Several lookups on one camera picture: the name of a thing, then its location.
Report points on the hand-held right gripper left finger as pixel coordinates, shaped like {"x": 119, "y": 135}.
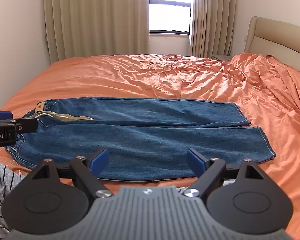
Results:
{"x": 100, "y": 160}

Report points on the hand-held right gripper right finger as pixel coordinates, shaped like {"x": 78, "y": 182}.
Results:
{"x": 195, "y": 162}

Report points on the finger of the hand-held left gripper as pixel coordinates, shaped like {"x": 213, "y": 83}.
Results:
{"x": 1, "y": 115}
{"x": 27, "y": 125}

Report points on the blue denim pants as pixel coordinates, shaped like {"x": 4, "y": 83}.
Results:
{"x": 152, "y": 135}

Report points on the grey patterned clothing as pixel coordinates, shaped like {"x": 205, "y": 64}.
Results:
{"x": 2, "y": 187}

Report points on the bed with orange sheet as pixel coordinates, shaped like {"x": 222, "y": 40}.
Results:
{"x": 130, "y": 77}

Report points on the beige bedside table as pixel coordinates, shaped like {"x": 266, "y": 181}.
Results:
{"x": 220, "y": 56}

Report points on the crumpled orange duvet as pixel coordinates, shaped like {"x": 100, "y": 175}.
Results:
{"x": 272, "y": 80}

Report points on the wide beige curtain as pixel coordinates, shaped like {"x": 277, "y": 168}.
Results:
{"x": 95, "y": 20}

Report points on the beige padded headboard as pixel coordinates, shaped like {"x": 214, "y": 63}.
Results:
{"x": 272, "y": 38}

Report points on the narrow beige curtain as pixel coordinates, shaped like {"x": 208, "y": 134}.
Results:
{"x": 212, "y": 17}

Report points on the dark framed window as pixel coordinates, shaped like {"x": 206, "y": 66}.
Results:
{"x": 170, "y": 15}

